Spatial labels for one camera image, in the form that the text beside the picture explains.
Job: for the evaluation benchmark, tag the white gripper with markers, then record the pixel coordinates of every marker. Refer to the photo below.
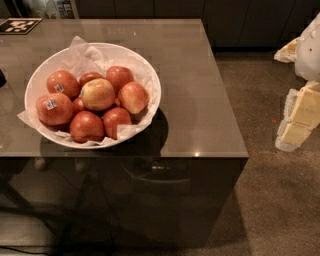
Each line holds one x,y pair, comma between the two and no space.
308,56

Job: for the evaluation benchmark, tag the red-yellow apple right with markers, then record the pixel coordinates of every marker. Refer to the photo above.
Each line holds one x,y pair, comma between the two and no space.
133,97

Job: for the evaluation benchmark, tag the red apple back right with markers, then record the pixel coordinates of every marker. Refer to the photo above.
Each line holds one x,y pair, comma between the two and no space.
119,76

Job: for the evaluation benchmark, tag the red apple front right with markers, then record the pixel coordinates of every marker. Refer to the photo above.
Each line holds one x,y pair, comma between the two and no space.
113,118

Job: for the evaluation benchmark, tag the yellow-red apple on top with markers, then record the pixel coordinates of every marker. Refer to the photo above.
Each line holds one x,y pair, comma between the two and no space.
98,94

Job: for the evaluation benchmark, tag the red apple back centre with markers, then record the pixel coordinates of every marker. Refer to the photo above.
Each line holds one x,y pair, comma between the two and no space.
86,77

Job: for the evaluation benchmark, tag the red apple front centre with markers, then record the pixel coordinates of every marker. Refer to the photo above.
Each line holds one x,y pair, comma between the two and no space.
86,126

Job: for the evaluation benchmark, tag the small red apple middle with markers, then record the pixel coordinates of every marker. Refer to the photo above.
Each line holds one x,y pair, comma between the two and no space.
78,105

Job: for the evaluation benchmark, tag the red apple with sticker back-left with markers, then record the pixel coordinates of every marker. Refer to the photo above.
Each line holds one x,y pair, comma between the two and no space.
64,82

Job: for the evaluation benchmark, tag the red apple with sticker front-left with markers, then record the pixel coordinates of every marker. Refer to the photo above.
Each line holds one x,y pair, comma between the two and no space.
54,109

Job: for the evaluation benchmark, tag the white bowl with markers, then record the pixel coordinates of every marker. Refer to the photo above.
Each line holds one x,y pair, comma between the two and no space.
36,80

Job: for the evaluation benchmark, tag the white paper liner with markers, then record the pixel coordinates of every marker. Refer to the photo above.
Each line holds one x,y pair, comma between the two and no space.
86,55

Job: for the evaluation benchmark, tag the black white fiducial marker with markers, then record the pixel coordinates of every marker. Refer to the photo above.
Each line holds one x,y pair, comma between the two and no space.
18,26

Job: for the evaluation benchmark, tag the dark object at left edge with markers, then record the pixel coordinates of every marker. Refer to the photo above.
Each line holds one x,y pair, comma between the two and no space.
2,79

